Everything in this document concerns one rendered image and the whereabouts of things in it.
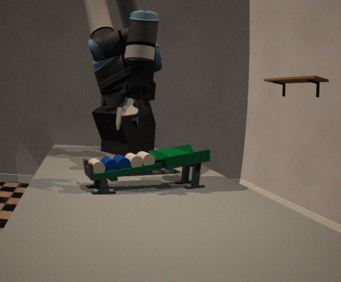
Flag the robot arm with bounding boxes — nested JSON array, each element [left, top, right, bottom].
[[84, 0, 162, 112]]

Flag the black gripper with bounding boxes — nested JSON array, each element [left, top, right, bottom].
[[116, 60, 156, 131]]

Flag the tan plastic bar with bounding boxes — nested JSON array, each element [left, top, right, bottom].
[[89, 158, 105, 174], [125, 153, 143, 168], [137, 151, 155, 165]]

